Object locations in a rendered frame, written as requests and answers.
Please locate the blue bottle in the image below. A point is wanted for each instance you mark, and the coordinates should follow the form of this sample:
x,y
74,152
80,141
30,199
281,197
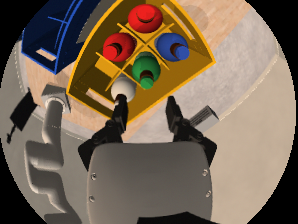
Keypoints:
x,y
172,47

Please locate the orange divided crate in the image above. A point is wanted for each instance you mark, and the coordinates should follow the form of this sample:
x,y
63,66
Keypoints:
x,y
93,72

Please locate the blue crate with dividers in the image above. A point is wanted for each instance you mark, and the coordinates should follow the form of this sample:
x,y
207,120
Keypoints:
x,y
44,31

